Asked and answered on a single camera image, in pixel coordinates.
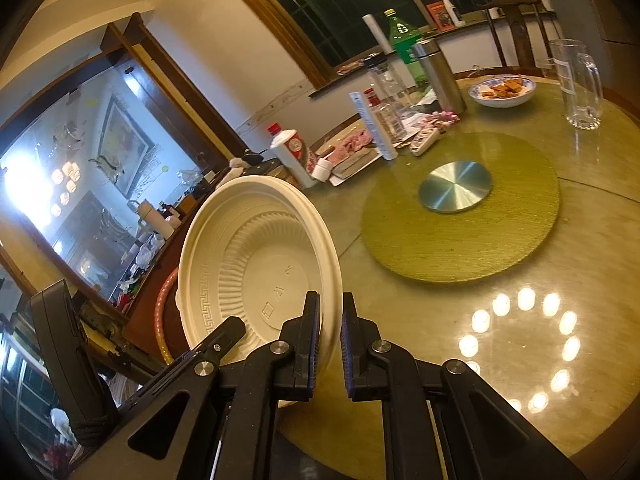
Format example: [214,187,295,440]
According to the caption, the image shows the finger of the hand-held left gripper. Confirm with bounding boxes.
[170,316,247,368]

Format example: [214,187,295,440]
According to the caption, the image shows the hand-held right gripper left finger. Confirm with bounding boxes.
[67,292,322,480]

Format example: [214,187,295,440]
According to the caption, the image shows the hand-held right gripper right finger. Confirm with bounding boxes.
[340,292,586,480]

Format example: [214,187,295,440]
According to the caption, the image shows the large ribbed beige bowl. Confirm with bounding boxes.
[178,175,343,408]

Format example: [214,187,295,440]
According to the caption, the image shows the wooden sideboard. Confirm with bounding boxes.
[75,175,236,361]

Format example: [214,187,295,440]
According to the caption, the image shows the white thermos bottle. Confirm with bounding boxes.
[127,199,176,238]

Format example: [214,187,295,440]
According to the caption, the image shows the small white cup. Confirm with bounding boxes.
[311,156,335,182]

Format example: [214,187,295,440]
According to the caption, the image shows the green round turntable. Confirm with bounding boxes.
[361,131,561,282]

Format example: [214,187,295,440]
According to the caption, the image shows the white liquor bottle red cap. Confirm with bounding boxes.
[266,122,318,190]

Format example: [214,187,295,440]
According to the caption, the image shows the round metal disc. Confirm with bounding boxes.
[418,160,495,216]

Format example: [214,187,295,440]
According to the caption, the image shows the pink crumpled cloth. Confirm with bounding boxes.
[325,129,376,161]

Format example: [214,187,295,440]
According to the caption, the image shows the white printed packet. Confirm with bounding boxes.
[409,127,442,156]

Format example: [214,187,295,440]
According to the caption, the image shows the clear bottle with red cap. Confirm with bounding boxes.
[364,88,408,143]

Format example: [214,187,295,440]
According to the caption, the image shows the clear bottle with black cap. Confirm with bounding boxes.
[367,62,413,111]

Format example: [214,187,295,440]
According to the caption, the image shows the steel thermos flask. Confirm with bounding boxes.
[411,39,467,113]

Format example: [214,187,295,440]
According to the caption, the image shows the blue rimmed plate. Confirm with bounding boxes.
[468,74,538,109]

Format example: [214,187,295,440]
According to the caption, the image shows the fried food pieces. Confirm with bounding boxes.
[480,75,531,98]

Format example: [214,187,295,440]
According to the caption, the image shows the green plastic bottle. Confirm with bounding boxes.
[382,8,431,91]

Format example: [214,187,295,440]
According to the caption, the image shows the white paper roll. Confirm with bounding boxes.
[362,14,392,56]

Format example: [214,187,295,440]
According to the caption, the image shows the clear glass mug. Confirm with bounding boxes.
[549,38,603,131]

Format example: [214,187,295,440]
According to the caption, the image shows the wood framed window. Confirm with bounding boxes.
[200,0,538,86]

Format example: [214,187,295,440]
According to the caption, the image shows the red box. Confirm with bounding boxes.
[426,1,453,31]

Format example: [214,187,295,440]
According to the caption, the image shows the dark wooden chair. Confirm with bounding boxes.
[475,0,541,68]

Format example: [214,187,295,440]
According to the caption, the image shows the wood framed wall mirror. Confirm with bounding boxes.
[0,12,251,321]

